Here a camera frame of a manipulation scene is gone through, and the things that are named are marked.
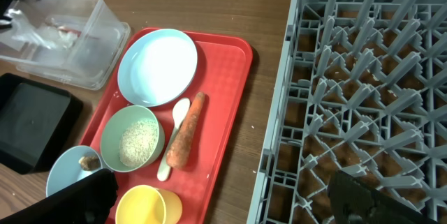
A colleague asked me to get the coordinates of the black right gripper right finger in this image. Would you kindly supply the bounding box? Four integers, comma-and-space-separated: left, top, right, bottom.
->
328, 170, 437, 224

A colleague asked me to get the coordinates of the white plastic spoon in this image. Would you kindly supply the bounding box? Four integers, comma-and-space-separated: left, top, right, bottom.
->
157, 98, 191, 181

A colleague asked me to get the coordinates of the yellow plastic cup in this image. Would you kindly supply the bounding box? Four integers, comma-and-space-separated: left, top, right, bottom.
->
115, 185, 183, 224

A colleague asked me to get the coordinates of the black waste tray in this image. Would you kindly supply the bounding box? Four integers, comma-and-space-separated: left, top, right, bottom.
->
1, 73, 83, 174

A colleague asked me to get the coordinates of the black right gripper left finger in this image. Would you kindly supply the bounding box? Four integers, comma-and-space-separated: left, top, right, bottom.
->
1, 169, 118, 224

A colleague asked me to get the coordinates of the white rice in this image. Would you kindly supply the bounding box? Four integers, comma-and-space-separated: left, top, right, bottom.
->
119, 119, 159, 167

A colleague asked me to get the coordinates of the red snack wrapper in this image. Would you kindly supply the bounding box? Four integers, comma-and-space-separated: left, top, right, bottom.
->
45, 22, 82, 38

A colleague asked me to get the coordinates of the brown food scrap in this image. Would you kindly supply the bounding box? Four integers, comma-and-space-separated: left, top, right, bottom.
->
78, 156, 101, 171

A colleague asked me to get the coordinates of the orange carrot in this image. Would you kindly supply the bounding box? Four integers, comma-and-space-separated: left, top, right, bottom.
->
166, 92, 205, 170

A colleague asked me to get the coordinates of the green bowl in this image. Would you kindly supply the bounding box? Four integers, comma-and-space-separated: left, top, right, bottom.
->
100, 105, 165, 172

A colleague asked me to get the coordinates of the large light blue plate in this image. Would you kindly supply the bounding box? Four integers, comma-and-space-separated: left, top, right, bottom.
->
117, 29, 198, 107

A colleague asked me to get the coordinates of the red plastic tray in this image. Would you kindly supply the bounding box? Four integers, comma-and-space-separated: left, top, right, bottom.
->
80, 31, 253, 224

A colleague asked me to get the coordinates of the small light blue bowl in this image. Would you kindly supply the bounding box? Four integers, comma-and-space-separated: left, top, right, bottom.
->
45, 145, 106, 197

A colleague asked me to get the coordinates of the grey dishwasher rack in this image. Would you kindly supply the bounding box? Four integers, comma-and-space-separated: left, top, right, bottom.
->
247, 0, 446, 223

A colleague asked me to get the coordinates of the clear plastic bin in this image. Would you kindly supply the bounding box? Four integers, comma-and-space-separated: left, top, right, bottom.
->
1, 0, 131, 90

